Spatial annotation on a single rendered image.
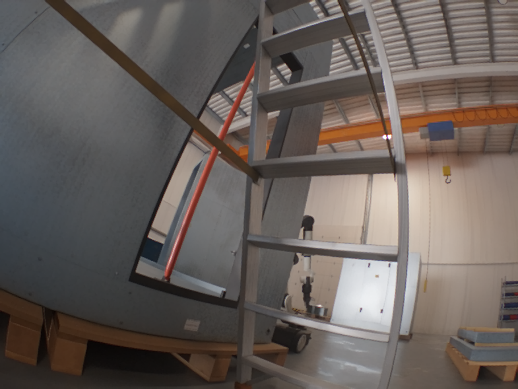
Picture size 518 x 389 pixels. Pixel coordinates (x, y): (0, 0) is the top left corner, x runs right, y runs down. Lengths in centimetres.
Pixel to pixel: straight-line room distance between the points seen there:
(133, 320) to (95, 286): 20
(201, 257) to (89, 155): 462
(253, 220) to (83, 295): 62
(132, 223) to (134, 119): 37
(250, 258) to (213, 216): 466
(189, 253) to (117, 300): 437
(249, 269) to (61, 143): 73
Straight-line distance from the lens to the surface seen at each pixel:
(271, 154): 152
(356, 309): 653
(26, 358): 87
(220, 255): 546
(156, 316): 102
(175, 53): 116
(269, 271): 141
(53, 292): 89
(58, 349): 85
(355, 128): 969
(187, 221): 108
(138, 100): 98
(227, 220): 557
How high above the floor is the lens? 46
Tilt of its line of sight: 22 degrees up
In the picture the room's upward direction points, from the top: 17 degrees clockwise
